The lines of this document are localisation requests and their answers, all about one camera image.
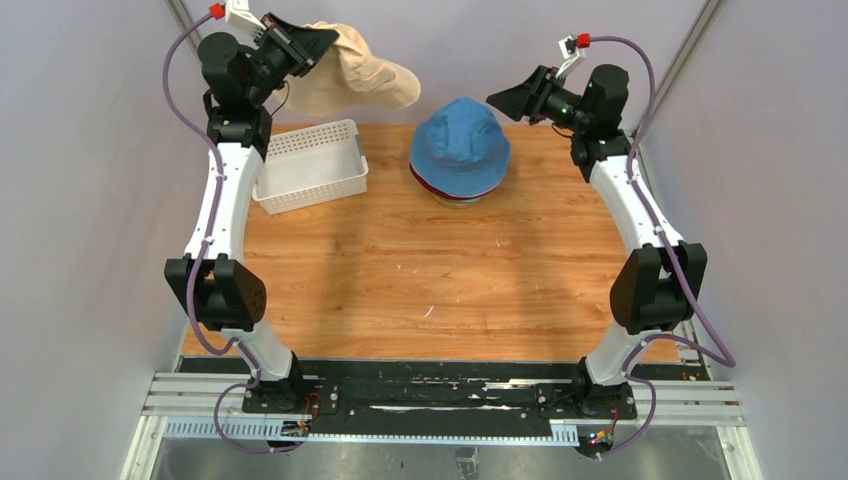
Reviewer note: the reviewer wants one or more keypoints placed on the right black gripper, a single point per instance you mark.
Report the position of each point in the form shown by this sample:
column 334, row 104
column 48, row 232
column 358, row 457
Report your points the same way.
column 527, row 99

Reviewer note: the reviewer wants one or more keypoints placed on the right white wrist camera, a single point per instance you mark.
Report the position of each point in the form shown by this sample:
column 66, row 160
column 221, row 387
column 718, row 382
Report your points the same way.
column 572, row 49

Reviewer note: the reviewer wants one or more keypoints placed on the wooden hat stand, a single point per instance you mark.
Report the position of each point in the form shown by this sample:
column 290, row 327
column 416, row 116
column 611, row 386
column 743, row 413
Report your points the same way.
column 458, row 204

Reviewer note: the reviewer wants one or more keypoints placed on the blue hat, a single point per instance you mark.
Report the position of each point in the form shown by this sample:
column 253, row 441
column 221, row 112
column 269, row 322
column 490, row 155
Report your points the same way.
column 462, row 136

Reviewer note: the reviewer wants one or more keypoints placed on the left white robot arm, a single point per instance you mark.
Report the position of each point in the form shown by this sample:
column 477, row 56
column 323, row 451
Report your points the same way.
column 225, row 302

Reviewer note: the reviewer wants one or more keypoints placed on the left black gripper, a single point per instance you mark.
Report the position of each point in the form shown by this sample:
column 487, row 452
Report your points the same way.
column 300, row 47

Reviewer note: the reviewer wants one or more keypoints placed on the maroon bucket hat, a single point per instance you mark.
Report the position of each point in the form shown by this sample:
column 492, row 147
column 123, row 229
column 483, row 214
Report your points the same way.
column 460, row 186

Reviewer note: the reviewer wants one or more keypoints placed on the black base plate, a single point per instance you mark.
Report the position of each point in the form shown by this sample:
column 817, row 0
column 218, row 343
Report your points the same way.
column 442, row 398

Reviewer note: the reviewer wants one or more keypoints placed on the beige cap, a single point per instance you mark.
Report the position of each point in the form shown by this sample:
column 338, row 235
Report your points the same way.
column 349, row 75

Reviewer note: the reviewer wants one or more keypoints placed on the white perforated basket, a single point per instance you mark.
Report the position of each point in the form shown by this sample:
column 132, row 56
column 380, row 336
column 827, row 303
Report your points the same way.
column 313, row 165

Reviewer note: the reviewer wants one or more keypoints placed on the aluminium frame rails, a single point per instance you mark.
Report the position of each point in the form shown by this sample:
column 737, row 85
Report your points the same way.
column 392, row 275

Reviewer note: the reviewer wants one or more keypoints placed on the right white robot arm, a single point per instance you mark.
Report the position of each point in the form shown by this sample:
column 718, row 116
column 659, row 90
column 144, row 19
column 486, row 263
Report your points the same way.
column 648, row 298

